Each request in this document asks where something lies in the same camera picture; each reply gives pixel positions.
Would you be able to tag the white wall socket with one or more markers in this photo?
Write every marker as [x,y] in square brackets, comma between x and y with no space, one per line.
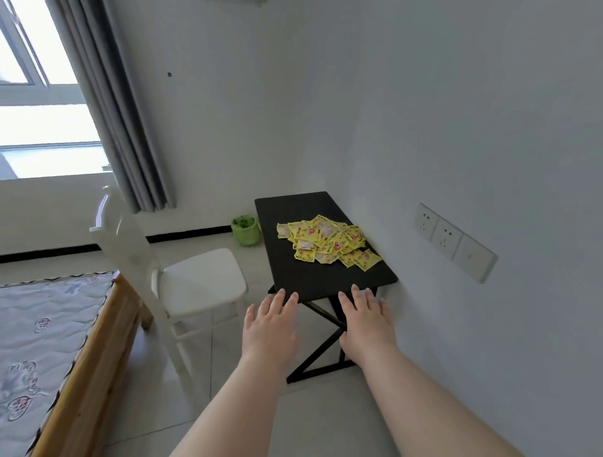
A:
[426,222]
[446,239]

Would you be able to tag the white wall switch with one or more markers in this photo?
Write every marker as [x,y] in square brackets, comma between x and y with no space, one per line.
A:
[475,259]

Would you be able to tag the person's left forearm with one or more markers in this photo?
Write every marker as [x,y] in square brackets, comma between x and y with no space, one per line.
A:
[235,409]

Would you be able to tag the person's right middle finger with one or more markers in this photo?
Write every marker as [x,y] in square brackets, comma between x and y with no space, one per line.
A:
[358,299]

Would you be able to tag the person's right little finger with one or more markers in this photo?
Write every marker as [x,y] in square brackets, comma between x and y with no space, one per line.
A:
[385,311]

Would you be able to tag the person's right hand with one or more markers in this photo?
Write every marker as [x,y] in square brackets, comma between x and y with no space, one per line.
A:
[367,329]

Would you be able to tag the white wooden chair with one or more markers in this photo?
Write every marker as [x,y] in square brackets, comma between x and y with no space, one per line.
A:
[198,282]

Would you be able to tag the grey curtain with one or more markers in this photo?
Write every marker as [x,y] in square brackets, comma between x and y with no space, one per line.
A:
[117,117]

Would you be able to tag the person's right forearm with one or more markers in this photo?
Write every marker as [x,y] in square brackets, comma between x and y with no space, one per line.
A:
[424,405]

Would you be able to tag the person's left middle finger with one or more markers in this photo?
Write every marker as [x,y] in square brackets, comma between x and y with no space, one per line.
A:
[280,303]

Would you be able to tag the black folding table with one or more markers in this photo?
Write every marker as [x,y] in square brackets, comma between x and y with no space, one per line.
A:
[287,273]

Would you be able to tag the white framed window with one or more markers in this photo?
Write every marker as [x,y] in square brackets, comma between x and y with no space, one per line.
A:
[37,89]

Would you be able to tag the person's left hand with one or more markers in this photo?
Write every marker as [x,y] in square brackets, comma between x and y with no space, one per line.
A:
[268,332]

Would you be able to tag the black skirting board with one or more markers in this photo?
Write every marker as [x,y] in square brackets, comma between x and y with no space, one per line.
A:
[188,234]

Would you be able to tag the green waste bin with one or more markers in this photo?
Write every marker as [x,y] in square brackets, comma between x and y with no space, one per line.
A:
[246,233]

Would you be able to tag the pile of yellow packets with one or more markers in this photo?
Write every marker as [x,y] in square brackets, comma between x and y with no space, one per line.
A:
[325,240]

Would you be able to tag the wooden bed frame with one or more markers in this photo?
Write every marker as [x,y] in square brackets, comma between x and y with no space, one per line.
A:
[94,376]

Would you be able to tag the white patterned mattress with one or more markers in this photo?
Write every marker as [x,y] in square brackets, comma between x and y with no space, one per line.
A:
[42,339]

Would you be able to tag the person's left little finger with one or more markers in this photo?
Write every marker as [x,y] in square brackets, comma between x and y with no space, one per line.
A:
[251,314]

